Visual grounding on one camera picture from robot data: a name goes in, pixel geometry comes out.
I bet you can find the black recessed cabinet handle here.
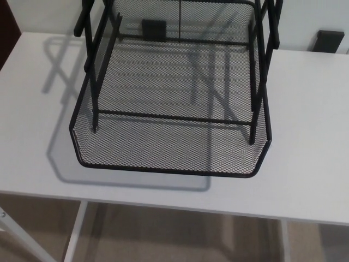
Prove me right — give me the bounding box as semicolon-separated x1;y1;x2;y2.
142;19;167;42
309;30;346;52

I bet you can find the dark brown wooden panel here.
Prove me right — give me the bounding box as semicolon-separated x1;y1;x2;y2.
0;0;20;70

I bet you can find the white cabinet with doors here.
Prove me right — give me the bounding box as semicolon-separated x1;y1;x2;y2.
10;0;349;54

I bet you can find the black mesh file tray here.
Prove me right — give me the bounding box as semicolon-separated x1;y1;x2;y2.
113;0;257;41
68;2;273;180

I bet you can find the white metal-frame desk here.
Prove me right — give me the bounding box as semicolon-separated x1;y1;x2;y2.
0;31;349;262

